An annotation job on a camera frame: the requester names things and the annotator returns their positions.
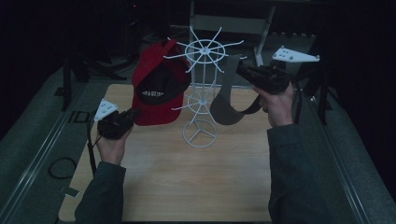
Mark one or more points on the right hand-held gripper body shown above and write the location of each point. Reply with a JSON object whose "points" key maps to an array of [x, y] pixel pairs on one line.
{"points": [[271, 79]]}

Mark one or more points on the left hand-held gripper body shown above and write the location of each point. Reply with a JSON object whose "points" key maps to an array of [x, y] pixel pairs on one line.
{"points": [[115, 126]]}

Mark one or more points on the red baseball cap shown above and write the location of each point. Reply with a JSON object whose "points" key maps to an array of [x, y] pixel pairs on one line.
{"points": [[155, 90]]}

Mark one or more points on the grey sun visor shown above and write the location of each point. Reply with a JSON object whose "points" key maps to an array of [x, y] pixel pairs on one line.
{"points": [[225, 109]]}

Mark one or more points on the person's left hand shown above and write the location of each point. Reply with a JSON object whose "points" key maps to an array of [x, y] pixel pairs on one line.
{"points": [[112, 149]]}

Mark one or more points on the person's right hand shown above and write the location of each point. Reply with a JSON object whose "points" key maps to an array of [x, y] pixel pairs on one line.
{"points": [[278, 107]]}

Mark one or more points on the dark stand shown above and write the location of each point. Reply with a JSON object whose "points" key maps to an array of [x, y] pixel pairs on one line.
{"points": [[67, 81]]}

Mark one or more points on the grey tape piece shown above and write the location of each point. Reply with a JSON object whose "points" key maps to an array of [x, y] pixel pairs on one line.
{"points": [[71, 191]]}

